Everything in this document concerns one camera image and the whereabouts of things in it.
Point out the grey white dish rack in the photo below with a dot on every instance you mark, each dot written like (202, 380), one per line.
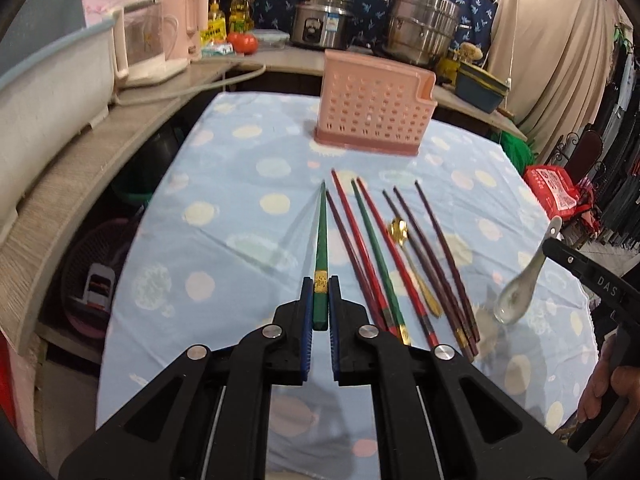
(57, 76)

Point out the blue dotted tablecloth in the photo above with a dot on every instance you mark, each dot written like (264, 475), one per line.
(231, 233)

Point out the green plastic bag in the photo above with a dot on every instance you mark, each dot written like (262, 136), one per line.
(516, 150)

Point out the pink perforated utensil basket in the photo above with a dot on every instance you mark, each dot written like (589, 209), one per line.
(374, 104)

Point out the clear food container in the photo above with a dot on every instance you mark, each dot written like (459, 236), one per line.
(270, 39)

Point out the glass electric kettle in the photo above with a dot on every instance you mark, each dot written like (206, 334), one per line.
(143, 38)

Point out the yellow oil bottle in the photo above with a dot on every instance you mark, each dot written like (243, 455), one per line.
(240, 16)
(216, 28)

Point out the dark brown chopstick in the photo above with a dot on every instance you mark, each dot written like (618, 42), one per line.
(363, 282)

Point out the blue yellow lunch box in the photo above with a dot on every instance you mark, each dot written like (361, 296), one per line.
(479, 88)

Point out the dark maroon chopstick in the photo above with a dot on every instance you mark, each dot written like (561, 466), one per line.
(446, 296)
(416, 251)
(468, 317)

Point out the red tomato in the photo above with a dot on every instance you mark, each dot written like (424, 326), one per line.
(243, 42)

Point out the steel rice cooker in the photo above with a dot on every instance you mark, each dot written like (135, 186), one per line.
(322, 24)

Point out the red plastic bag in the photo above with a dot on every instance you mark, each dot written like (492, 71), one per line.
(556, 193)

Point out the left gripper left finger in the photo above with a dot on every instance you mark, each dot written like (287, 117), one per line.
(205, 416)

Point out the green chopstick gold band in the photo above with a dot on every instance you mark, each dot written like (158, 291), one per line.
(321, 276)

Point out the white ceramic spoon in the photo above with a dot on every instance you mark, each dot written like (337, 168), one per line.
(513, 302)

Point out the pink electric kettle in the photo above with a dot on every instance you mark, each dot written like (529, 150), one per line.
(183, 22)

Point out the gold metal spoon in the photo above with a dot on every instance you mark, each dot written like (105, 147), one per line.
(399, 233)

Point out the stacked steel steamer pot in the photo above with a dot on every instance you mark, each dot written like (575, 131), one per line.
(419, 32)

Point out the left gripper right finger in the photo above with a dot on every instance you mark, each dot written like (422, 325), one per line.
(436, 415)

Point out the grey wooden counter shelf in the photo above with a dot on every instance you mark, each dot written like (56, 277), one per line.
(61, 198)

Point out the red chopstick black band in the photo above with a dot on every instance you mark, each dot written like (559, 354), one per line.
(413, 295)

